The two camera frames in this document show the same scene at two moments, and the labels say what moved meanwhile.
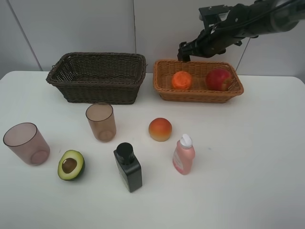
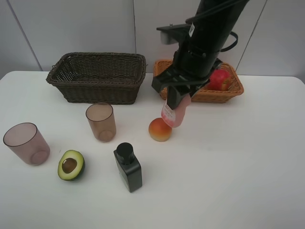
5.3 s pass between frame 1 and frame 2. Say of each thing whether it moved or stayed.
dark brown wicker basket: stayed
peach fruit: stayed
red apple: stayed
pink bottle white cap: moved
